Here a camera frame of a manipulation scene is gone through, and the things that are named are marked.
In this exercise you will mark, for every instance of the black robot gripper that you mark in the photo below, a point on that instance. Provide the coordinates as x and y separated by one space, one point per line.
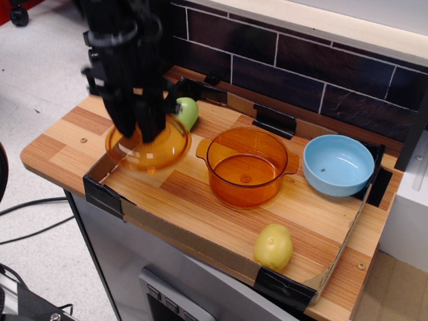
125 71

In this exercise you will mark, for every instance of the orange transparent pot lid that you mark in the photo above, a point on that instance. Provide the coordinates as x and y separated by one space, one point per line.
170 146

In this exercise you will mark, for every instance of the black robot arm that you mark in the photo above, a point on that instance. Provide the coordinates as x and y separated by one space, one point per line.
123 8

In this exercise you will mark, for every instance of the orange transparent pot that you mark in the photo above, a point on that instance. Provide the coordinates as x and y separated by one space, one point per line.
246 165

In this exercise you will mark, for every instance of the green plastic pear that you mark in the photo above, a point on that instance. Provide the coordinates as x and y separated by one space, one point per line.
188 112

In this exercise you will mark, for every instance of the black chair base with casters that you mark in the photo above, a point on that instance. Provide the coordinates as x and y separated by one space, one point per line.
18 14

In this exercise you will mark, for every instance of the yellow plastic potato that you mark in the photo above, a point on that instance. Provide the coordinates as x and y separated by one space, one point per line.
273 247

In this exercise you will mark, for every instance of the light blue bowl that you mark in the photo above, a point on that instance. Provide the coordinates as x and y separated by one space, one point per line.
337 165

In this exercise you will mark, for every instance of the cardboard fence with black tape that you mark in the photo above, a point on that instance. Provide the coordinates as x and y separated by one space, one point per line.
335 238

